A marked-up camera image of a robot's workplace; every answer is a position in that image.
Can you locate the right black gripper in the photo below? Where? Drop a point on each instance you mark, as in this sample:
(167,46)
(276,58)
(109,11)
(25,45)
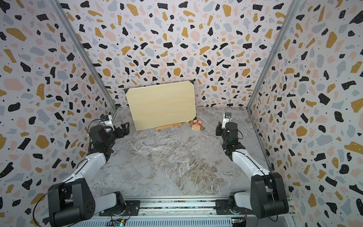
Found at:
(219,129)

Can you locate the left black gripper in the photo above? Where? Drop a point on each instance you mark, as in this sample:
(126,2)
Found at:
(125,131)

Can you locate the wooden easel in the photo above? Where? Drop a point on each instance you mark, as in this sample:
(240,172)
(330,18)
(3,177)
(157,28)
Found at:
(178,125)

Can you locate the light wooden board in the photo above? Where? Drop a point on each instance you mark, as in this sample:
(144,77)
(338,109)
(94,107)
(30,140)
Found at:
(160,105)

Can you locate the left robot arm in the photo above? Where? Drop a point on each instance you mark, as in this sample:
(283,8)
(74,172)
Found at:
(71,201)

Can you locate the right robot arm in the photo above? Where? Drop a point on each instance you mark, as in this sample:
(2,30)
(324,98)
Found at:
(266,196)

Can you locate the small red white box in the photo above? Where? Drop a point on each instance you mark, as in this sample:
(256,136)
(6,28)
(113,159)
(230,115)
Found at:
(197,125)

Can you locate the small electronics board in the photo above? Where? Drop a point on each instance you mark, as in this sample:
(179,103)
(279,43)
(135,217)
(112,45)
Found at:
(119,223)

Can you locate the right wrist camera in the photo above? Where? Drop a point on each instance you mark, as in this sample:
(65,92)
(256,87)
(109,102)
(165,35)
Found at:
(227,117)

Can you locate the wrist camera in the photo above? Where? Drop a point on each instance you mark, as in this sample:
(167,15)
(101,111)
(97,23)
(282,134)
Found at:
(106,120)
(227,117)

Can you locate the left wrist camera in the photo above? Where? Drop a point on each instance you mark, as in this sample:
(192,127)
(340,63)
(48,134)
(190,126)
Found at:
(106,120)

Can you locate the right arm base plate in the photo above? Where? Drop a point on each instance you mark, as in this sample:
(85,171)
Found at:
(225,207)

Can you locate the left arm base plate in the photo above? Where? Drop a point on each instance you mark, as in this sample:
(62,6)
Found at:
(129,209)

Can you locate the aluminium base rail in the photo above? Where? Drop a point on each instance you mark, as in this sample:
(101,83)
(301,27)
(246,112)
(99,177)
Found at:
(189,211)

